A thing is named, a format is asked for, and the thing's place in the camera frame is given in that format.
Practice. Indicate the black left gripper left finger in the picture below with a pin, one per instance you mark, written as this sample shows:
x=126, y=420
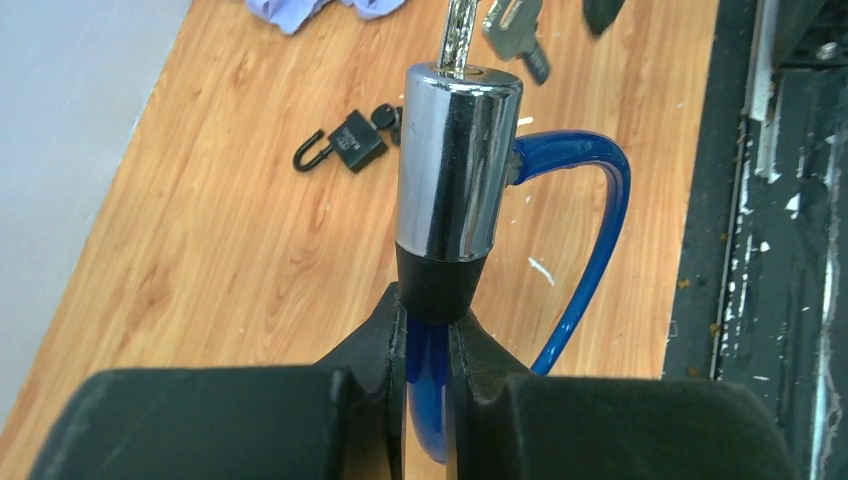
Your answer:
x=342, y=417

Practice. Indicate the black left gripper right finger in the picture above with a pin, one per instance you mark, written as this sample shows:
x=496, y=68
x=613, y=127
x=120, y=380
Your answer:
x=505, y=422

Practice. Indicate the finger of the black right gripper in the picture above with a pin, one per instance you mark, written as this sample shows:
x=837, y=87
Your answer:
x=599, y=15

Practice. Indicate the key bunch with ring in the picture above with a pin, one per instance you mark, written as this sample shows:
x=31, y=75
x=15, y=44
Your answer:
x=509, y=28

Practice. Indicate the blue cable lock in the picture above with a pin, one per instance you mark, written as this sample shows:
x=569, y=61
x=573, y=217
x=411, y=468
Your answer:
x=459, y=152

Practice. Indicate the black-head padlock key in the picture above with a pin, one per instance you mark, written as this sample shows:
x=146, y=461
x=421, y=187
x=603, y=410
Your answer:
x=388, y=117

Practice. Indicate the crumpled light blue cloth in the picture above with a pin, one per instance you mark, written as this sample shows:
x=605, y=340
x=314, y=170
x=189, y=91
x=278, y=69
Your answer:
x=290, y=15

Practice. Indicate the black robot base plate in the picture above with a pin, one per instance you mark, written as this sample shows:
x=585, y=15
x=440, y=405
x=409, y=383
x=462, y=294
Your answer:
x=762, y=299

